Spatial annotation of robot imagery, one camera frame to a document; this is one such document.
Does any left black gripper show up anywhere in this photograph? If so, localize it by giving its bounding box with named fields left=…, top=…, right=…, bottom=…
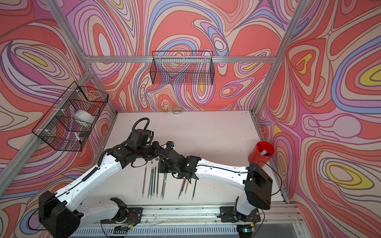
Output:
left=135, top=140, right=164, bottom=161

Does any dark blue pencil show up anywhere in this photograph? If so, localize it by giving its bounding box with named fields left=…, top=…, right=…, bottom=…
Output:
left=152, top=166, right=156, bottom=197
left=149, top=167, right=154, bottom=199

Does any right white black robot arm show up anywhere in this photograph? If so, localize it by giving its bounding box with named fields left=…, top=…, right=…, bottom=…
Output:
left=154, top=141, right=273, bottom=216

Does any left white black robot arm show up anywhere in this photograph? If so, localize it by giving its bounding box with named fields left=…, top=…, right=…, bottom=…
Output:
left=36, top=118, right=160, bottom=238

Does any bundle of coloured pencils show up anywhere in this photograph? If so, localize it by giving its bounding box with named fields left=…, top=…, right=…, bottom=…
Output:
left=178, top=178, right=187, bottom=200

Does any black pencil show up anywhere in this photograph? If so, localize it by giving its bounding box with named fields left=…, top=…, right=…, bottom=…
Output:
left=191, top=179, right=197, bottom=201

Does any white marker in basket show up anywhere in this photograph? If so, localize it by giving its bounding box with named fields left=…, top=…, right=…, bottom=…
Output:
left=74, top=132, right=84, bottom=144

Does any white tape roll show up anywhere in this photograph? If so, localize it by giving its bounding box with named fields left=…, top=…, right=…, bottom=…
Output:
left=71, top=110, right=94, bottom=127

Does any red plastic cup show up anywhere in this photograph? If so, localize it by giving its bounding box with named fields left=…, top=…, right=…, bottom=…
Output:
left=248, top=141, right=275, bottom=166

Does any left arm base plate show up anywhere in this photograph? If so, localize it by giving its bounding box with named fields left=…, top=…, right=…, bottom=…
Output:
left=112, top=207, right=143, bottom=225

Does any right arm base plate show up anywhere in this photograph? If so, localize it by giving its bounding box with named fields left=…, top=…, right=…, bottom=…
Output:
left=217, top=206, right=261, bottom=224

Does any left wall wire basket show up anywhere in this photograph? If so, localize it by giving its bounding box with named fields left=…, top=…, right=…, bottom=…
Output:
left=32, top=82, right=109, bottom=152

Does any wall wire basket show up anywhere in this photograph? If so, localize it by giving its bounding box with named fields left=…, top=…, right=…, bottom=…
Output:
left=32, top=82, right=109, bottom=152
left=149, top=50, right=215, bottom=86

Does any back wall wire basket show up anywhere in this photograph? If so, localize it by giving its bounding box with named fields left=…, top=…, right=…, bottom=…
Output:
left=149, top=50, right=215, bottom=86

